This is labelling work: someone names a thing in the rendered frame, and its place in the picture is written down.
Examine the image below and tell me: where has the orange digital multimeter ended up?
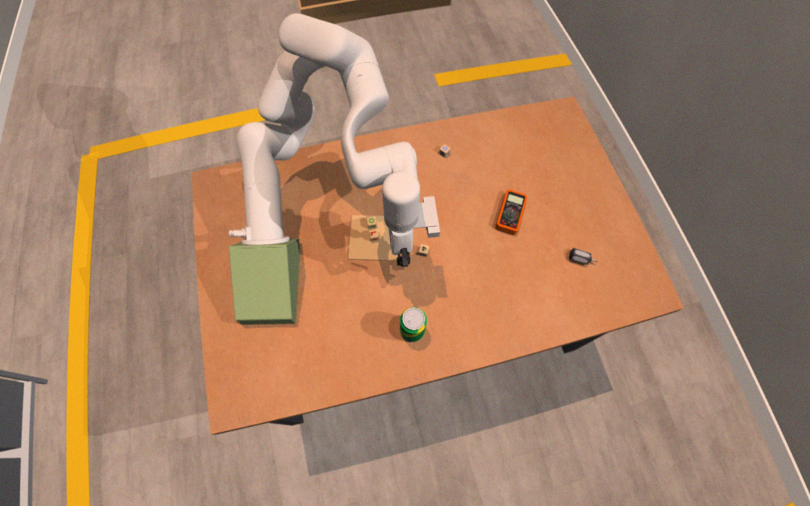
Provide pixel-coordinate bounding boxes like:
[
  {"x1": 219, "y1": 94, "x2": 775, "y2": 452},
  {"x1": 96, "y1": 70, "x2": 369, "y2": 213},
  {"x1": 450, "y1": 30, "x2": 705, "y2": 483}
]
[{"x1": 496, "y1": 190, "x2": 527, "y2": 235}]

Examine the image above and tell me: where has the green drink can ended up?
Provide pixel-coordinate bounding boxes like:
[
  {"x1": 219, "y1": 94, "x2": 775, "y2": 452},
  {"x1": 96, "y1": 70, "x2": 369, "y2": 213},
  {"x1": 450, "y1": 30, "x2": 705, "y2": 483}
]
[{"x1": 400, "y1": 308, "x2": 427, "y2": 342}]

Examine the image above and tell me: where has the tan square mat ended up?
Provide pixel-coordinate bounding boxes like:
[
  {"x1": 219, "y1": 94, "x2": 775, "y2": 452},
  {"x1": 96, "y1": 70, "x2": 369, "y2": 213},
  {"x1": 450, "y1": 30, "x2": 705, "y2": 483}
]
[{"x1": 348, "y1": 215, "x2": 398, "y2": 260}]

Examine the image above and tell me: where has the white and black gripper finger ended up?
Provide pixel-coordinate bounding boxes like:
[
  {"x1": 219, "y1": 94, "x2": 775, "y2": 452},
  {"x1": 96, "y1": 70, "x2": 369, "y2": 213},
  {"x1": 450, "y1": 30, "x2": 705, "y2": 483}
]
[{"x1": 397, "y1": 248, "x2": 410, "y2": 267}]

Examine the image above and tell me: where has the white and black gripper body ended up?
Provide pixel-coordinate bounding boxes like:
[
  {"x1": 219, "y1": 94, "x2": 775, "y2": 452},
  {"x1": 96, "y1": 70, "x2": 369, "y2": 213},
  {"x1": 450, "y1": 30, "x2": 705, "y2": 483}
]
[{"x1": 386, "y1": 225, "x2": 413, "y2": 255}]

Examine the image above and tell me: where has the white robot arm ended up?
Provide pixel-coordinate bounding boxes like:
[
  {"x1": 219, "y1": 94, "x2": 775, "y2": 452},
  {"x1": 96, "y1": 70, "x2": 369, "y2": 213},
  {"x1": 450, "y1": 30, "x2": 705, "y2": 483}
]
[{"x1": 229, "y1": 13, "x2": 440, "y2": 245}]

